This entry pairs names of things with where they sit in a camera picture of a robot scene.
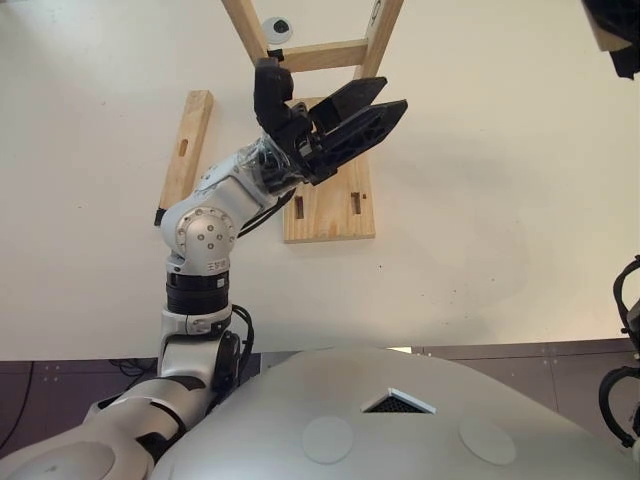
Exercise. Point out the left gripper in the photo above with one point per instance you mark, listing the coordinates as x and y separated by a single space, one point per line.
307 150

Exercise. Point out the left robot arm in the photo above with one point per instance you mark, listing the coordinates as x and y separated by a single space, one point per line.
200 235

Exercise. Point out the wooden cross bar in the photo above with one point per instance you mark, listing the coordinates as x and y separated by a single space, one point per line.
325 56

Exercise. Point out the wooden leg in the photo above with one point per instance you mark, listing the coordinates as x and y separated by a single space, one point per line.
247 25
382 35
192 130

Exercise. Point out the wooden seat board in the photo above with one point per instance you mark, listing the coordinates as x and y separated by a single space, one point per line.
330 215

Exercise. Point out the robot body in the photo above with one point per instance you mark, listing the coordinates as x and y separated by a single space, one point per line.
400 430

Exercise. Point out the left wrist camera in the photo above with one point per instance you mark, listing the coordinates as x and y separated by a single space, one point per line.
272 87

